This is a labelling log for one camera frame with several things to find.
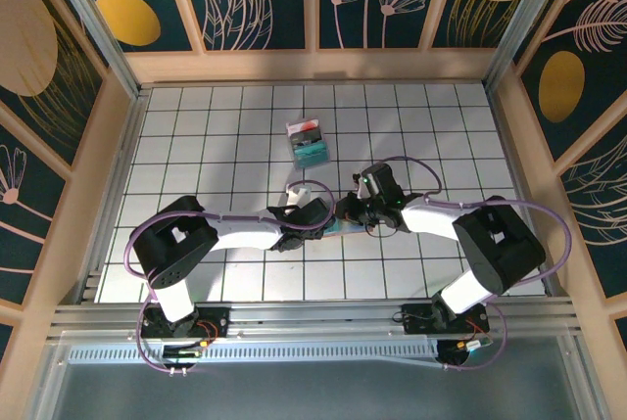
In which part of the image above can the black credit card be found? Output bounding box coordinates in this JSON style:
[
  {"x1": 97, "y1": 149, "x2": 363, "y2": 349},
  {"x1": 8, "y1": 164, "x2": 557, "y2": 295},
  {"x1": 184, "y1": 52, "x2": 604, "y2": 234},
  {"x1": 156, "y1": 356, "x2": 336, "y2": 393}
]
[{"x1": 289, "y1": 128, "x2": 325, "y2": 146}]

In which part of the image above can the white card with red circle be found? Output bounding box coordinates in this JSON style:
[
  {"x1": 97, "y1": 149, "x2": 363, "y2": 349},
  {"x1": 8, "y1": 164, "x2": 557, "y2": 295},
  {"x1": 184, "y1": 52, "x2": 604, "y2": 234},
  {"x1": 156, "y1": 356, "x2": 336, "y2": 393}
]
[{"x1": 287, "y1": 118, "x2": 322, "y2": 135}]

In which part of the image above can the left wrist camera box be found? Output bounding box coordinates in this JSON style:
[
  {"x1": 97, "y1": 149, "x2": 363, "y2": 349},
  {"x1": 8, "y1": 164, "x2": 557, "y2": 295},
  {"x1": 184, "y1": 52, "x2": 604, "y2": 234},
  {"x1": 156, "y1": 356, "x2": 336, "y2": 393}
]
[{"x1": 284, "y1": 183, "x2": 314, "y2": 207}]

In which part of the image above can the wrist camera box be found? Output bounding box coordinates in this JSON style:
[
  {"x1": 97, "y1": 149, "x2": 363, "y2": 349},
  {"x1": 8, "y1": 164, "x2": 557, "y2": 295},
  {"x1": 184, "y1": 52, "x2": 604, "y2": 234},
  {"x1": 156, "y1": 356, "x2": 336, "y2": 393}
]
[
  {"x1": 284, "y1": 183, "x2": 314, "y2": 207},
  {"x1": 356, "y1": 161, "x2": 401, "y2": 199}
]

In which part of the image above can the black braided cable loop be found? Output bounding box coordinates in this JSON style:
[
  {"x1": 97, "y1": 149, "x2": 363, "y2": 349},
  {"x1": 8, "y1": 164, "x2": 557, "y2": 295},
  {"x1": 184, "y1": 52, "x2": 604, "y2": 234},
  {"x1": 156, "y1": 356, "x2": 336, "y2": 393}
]
[{"x1": 365, "y1": 222, "x2": 399, "y2": 241}]

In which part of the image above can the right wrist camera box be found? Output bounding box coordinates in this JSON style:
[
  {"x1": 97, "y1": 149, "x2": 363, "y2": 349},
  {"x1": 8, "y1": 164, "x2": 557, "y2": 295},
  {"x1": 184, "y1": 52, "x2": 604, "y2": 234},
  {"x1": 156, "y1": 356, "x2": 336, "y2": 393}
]
[{"x1": 356, "y1": 161, "x2": 401, "y2": 199}]

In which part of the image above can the aluminium frame rail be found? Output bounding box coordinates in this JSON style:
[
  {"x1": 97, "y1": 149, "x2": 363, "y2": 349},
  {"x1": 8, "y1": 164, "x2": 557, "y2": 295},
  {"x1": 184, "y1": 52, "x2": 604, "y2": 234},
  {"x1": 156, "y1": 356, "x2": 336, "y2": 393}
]
[{"x1": 46, "y1": 296, "x2": 582, "y2": 346}]

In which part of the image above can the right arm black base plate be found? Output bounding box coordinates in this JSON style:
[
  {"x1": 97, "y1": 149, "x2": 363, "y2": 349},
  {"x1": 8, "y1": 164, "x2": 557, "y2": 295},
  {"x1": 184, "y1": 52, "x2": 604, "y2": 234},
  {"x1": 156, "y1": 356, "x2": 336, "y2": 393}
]
[{"x1": 400, "y1": 301, "x2": 491, "y2": 336}]

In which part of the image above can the slotted grey cable duct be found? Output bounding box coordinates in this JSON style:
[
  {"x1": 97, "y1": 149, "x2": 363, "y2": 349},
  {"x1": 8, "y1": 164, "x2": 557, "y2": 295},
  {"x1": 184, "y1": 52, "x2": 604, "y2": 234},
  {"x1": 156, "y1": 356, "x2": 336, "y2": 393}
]
[{"x1": 68, "y1": 345, "x2": 440, "y2": 365}]

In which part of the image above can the aluminium side rail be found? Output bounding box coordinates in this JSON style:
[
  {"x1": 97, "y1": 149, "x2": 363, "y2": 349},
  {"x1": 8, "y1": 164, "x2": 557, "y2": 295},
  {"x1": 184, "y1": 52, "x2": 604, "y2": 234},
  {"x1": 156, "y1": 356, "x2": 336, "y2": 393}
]
[
  {"x1": 77, "y1": 89, "x2": 151, "y2": 303},
  {"x1": 484, "y1": 86, "x2": 562, "y2": 297}
]

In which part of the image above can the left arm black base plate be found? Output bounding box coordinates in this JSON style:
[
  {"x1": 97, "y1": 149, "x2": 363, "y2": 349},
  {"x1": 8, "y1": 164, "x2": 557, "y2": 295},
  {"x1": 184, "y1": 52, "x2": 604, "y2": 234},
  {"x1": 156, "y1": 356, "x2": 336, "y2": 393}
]
[{"x1": 140, "y1": 305, "x2": 231, "y2": 341}]

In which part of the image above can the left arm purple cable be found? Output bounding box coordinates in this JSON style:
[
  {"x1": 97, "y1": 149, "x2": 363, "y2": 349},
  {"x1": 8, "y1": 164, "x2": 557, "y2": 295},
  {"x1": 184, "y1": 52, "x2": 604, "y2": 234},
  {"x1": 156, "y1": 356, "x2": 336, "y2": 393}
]
[{"x1": 124, "y1": 178, "x2": 339, "y2": 376}]

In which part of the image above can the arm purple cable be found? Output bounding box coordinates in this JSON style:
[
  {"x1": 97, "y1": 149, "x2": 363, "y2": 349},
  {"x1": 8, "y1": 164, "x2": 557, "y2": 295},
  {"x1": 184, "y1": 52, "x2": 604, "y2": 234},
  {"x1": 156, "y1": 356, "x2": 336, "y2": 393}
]
[
  {"x1": 374, "y1": 155, "x2": 573, "y2": 373},
  {"x1": 124, "y1": 178, "x2": 339, "y2": 376}
]

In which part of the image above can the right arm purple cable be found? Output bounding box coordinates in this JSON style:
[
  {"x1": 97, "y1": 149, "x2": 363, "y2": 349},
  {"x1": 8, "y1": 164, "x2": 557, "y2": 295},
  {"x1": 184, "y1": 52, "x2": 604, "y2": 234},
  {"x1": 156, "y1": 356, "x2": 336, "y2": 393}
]
[{"x1": 374, "y1": 155, "x2": 573, "y2": 373}]

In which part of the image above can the aluminium corner post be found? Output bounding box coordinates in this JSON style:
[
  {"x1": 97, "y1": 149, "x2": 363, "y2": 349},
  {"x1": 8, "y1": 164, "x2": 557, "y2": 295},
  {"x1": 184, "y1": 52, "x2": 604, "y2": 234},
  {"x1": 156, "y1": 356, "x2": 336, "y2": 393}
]
[
  {"x1": 41, "y1": 0, "x2": 144, "y2": 99},
  {"x1": 484, "y1": 0, "x2": 587, "y2": 91}
]

